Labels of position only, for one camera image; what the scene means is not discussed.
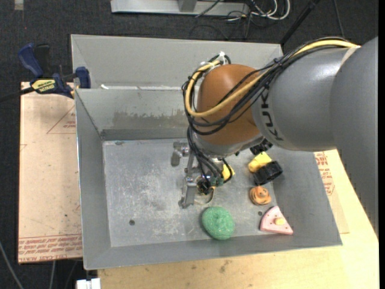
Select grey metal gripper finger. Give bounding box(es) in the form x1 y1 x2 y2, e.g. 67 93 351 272
178 175 197 210
170 141 190 167

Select green round scrubber sponge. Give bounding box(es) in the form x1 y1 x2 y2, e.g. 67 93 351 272
200 205 236 241

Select grey metal bin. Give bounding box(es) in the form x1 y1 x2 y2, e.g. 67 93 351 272
70 34 343 271

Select yellow toy vehicle, black wheels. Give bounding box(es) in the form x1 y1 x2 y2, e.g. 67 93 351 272
247 141 284 187

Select orange striped toy animal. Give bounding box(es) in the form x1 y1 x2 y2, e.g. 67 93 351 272
248 185 272 207

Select pink wedge toy cake slice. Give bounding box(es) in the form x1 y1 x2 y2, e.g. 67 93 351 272
259 205 294 236

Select brown cardboard board, red print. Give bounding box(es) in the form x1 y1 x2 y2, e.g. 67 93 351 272
17 81 350 264

